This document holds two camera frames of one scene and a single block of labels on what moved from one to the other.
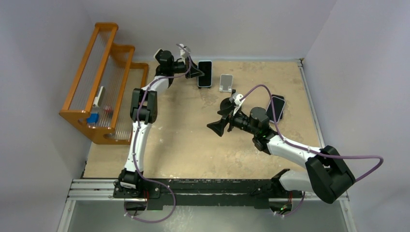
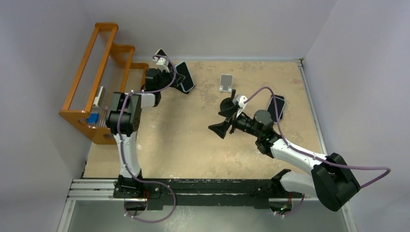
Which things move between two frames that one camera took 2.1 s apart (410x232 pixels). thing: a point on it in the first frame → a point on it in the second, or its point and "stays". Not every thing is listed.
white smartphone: (159, 56) stays
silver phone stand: (226, 82) stays
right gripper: (219, 126) stays
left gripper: (190, 71) → (170, 75)
